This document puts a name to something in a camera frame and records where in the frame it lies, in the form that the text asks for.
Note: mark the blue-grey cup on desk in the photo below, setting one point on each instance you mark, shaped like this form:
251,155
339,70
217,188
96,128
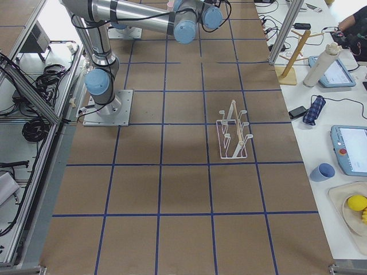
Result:
322,172

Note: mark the yellow toy lemon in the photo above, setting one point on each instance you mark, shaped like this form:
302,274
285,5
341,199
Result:
357,202

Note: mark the folded plaid umbrella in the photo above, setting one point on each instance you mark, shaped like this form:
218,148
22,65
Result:
314,111

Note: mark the blue teach pendant near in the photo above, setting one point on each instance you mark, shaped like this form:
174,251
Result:
349,144

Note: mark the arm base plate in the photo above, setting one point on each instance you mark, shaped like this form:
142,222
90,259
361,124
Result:
116,113

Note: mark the aluminium frame post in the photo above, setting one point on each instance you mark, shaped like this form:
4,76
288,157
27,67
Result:
285,29

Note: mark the white wire cup rack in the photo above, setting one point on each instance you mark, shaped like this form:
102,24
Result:
232,139

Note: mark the black phone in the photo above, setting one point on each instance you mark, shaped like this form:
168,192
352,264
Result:
297,112

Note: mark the beige tray with bowl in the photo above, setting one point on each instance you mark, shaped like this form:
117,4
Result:
352,219

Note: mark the wooden mug tree stand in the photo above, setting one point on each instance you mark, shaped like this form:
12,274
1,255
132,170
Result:
286,74

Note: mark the blue teach pendant far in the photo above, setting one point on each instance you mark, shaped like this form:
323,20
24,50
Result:
337,76

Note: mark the blue teach pendant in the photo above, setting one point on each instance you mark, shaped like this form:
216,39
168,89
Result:
349,144
337,76

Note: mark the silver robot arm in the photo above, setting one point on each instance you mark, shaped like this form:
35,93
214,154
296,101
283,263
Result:
92,18

